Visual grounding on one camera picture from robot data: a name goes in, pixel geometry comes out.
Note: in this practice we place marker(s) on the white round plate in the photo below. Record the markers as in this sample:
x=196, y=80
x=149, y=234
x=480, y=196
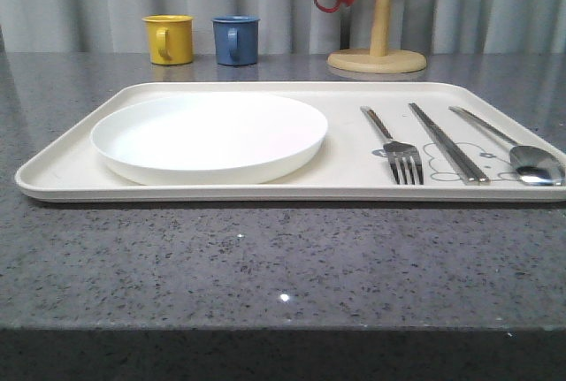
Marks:
x=210, y=138

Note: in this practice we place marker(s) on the blue enamel mug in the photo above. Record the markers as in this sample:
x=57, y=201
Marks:
x=236, y=39

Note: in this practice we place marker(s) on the silver metal chopsticks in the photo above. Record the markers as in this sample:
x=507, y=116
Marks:
x=467, y=170

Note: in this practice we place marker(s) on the cream rabbit serving tray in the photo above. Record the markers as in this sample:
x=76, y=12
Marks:
x=350, y=165

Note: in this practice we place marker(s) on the silver metal fork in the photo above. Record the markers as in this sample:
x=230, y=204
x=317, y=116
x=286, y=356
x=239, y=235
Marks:
x=403, y=158

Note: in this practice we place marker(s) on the silver metal spoon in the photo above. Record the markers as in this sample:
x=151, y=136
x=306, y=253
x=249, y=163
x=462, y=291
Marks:
x=534, y=166

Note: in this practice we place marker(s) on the wooden mug tree stand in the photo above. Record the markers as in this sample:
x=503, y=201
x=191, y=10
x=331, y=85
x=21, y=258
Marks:
x=379, y=57

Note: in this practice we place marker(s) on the yellow enamel mug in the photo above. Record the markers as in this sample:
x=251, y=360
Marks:
x=170, y=39

